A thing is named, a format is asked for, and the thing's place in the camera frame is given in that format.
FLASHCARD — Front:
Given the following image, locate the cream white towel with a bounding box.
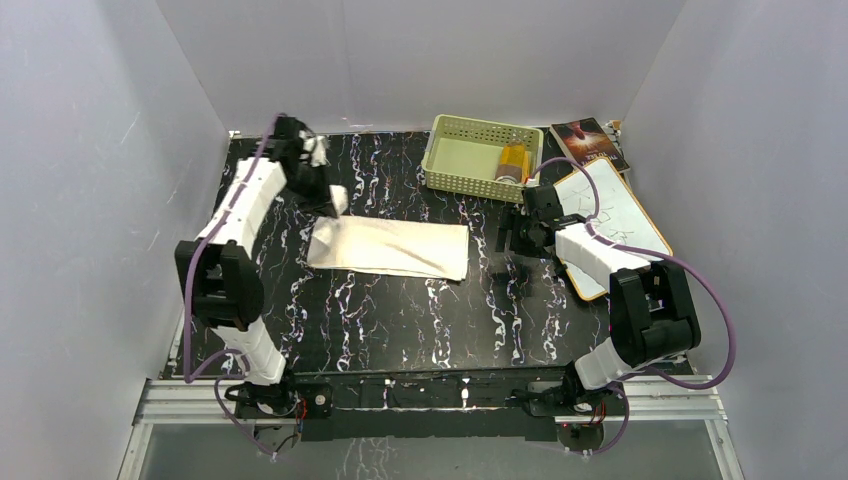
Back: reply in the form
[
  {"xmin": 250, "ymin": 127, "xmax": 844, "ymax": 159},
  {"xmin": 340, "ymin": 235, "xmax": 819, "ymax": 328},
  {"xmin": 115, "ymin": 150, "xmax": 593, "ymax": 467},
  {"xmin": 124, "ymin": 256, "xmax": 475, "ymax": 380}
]
[{"xmin": 306, "ymin": 185, "xmax": 470, "ymax": 281}]

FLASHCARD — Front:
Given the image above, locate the brown and yellow towel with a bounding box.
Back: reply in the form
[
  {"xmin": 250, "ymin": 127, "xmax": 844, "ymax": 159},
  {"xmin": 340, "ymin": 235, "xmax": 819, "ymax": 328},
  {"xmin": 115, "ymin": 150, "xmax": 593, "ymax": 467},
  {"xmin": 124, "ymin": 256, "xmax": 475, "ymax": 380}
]
[{"xmin": 494, "ymin": 142, "xmax": 531, "ymax": 185}]

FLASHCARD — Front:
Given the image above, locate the light green plastic basket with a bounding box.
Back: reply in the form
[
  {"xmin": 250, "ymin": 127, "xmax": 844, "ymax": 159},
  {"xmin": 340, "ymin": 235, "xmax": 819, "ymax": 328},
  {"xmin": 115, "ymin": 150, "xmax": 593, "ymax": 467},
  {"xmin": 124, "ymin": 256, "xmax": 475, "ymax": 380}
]
[{"xmin": 421, "ymin": 114, "xmax": 544, "ymax": 204}]

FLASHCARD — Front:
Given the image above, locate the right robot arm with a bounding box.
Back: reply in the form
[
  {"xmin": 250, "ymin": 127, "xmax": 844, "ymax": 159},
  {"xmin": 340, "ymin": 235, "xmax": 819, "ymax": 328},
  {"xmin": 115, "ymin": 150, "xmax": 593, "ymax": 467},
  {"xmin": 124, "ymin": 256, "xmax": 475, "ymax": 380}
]
[{"xmin": 496, "ymin": 186, "xmax": 701, "ymax": 415}]

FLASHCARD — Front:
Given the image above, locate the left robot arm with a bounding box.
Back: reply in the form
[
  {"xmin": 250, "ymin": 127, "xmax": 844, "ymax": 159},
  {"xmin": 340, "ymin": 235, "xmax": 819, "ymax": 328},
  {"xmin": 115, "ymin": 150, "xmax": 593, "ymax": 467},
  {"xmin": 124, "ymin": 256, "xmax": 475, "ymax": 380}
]
[{"xmin": 174, "ymin": 114, "xmax": 347, "ymax": 416}]

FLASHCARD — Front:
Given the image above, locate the dark cover book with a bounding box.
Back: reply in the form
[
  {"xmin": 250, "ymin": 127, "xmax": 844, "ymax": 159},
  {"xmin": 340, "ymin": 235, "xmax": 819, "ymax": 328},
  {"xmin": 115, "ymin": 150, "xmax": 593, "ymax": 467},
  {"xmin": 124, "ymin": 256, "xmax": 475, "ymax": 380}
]
[{"xmin": 548, "ymin": 117, "xmax": 630, "ymax": 173}]

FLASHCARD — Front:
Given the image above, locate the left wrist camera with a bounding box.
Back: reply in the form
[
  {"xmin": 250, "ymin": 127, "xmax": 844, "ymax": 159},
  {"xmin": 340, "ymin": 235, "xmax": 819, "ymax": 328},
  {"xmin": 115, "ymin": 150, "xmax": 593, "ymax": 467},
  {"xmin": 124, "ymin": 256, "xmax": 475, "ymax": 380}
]
[{"xmin": 299, "ymin": 131, "xmax": 328, "ymax": 167}]

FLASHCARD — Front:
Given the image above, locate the whiteboard with wooden frame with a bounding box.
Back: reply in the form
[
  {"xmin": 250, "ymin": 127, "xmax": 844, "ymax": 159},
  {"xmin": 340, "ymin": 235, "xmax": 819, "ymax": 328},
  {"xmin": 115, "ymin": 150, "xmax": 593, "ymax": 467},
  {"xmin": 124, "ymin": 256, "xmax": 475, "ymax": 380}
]
[{"xmin": 555, "ymin": 159, "xmax": 673, "ymax": 301}]

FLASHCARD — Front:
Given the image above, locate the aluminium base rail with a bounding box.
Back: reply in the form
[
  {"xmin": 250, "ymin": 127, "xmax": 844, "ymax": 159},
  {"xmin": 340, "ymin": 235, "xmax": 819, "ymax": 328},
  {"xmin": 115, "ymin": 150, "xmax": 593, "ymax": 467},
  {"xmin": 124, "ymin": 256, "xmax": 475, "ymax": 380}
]
[{"xmin": 134, "ymin": 376, "xmax": 728, "ymax": 425}]

